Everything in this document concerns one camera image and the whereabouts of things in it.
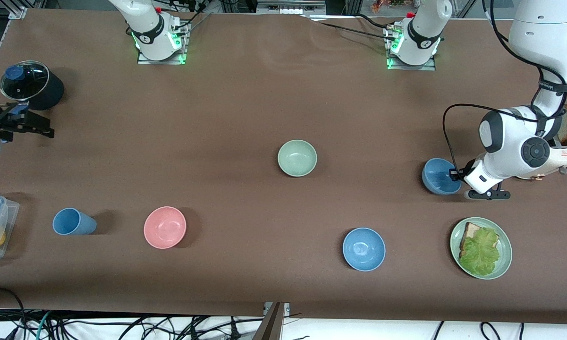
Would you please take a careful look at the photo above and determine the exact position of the blue bowl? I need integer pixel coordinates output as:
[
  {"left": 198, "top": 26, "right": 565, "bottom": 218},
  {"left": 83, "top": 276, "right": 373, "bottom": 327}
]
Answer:
[
  {"left": 342, "top": 228, "right": 386, "bottom": 272},
  {"left": 422, "top": 158, "right": 462, "bottom": 195}
]

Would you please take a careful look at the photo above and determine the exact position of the green bowl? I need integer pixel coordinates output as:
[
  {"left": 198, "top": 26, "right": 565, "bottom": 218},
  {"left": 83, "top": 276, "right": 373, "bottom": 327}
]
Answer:
[{"left": 278, "top": 139, "right": 318, "bottom": 178}]

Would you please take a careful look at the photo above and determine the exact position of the pink bowl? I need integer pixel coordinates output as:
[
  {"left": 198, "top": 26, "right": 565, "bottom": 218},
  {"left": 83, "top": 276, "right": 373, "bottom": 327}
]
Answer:
[{"left": 144, "top": 206, "right": 187, "bottom": 249}]

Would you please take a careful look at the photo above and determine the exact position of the black pot with glass lid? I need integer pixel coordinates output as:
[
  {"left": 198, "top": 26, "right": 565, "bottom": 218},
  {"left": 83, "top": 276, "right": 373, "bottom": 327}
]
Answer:
[{"left": 0, "top": 60, "right": 50, "bottom": 101}]

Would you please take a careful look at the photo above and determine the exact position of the bread slice under lettuce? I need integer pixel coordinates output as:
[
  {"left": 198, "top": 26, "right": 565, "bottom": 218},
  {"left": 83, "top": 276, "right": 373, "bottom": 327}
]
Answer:
[{"left": 459, "top": 222, "right": 500, "bottom": 259}]

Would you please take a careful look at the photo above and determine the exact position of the green lettuce leaf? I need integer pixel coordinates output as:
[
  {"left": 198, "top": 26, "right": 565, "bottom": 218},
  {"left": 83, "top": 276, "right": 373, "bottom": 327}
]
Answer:
[{"left": 459, "top": 227, "right": 501, "bottom": 277}]

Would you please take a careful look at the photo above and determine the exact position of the green plate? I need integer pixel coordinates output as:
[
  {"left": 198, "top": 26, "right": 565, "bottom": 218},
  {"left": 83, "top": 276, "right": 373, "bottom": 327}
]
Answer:
[{"left": 450, "top": 217, "right": 513, "bottom": 280}]

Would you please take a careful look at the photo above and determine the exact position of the clear plastic container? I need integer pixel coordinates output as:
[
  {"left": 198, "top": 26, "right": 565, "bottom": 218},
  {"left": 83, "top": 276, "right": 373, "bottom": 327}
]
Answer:
[{"left": 0, "top": 190, "right": 20, "bottom": 261}]

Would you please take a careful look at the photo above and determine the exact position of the white toaster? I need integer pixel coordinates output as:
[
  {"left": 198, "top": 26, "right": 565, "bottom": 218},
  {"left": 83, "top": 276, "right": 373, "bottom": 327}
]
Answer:
[{"left": 515, "top": 105, "right": 567, "bottom": 181}]

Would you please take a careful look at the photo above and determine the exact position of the blue cup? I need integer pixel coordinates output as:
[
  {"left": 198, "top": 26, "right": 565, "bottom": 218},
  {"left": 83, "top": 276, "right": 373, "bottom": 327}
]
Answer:
[{"left": 52, "top": 208, "right": 97, "bottom": 236}]

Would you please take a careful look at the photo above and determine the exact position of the brown table cloth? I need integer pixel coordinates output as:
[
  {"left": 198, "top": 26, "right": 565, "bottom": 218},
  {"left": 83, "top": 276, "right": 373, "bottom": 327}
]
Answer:
[{"left": 0, "top": 7, "right": 567, "bottom": 325}]

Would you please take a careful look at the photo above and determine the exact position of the grey power strip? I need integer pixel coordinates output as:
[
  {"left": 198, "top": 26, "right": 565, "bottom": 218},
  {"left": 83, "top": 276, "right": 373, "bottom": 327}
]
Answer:
[{"left": 256, "top": 0, "right": 327, "bottom": 16}]

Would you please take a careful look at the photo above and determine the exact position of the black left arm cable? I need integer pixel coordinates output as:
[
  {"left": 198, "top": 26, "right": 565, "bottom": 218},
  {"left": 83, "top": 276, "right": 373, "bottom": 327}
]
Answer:
[{"left": 443, "top": 0, "right": 567, "bottom": 182}]

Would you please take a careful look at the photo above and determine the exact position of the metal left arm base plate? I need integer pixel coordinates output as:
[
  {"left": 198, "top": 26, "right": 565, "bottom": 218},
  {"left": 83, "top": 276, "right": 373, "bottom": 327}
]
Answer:
[{"left": 385, "top": 26, "right": 437, "bottom": 71}]

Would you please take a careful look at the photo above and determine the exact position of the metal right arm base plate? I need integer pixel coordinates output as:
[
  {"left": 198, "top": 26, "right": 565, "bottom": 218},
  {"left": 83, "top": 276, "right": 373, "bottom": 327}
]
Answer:
[{"left": 137, "top": 21, "right": 189, "bottom": 65}]

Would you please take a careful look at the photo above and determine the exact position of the teal cable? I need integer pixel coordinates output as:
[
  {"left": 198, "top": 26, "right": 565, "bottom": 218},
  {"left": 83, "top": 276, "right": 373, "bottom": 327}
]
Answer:
[{"left": 37, "top": 310, "right": 53, "bottom": 340}]

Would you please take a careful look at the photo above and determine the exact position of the metal frame post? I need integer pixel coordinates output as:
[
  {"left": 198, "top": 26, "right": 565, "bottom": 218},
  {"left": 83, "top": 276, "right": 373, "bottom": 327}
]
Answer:
[{"left": 253, "top": 302, "right": 291, "bottom": 340}]

